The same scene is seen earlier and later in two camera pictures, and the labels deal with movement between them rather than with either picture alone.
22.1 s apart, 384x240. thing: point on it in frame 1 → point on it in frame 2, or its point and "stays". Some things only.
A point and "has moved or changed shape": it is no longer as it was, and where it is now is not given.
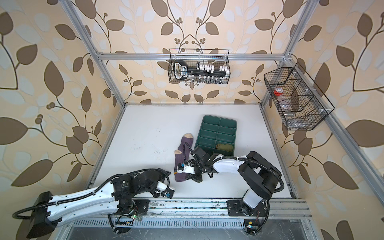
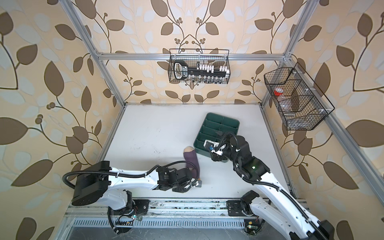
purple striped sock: [182, 156] has moved or changed shape
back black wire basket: [199, 66] stays
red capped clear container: [278, 91] stays
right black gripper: [198, 178] → [226, 141]
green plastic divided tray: [217, 135] stays
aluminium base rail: [164, 208] stays
